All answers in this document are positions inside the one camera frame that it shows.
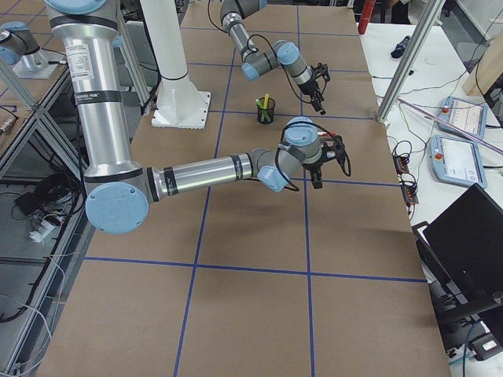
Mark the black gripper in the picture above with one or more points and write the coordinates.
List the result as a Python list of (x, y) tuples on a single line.
[(311, 91), (315, 167)]

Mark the yellow highlighter pen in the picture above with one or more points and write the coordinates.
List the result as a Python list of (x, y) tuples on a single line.
[(266, 101)]

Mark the green highlighter pen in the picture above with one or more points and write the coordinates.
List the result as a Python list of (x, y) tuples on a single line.
[(261, 113)]

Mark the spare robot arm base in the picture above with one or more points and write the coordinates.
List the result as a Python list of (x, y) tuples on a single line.
[(20, 49)]

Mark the black mesh pen cup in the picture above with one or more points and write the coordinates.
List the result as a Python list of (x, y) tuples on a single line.
[(270, 110)]

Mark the orange circuit board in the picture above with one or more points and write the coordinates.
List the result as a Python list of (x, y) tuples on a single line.
[(401, 163)]

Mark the red fire extinguisher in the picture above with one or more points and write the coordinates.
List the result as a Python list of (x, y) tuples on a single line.
[(366, 15)]

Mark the lower teach pendant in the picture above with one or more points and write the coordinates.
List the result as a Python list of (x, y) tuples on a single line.
[(455, 161)]

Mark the teach pendant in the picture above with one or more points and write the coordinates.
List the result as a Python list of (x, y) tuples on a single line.
[(455, 161), (466, 115)]

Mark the upper teach pendant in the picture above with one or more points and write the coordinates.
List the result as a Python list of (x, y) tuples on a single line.
[(466, 115)]

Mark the black laptop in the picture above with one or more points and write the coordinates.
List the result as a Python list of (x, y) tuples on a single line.
[(462, 247)]

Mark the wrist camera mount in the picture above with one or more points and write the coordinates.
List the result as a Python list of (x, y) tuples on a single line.
[(321, 71)]

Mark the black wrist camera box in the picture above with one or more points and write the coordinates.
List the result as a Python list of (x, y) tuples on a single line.
[(333, 148)]

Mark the aluminium frame post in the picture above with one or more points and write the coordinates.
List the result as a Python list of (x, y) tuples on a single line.
[(421, 32)]

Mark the white pedestal base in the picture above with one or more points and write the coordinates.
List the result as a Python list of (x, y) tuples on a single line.
[(179, 103)]

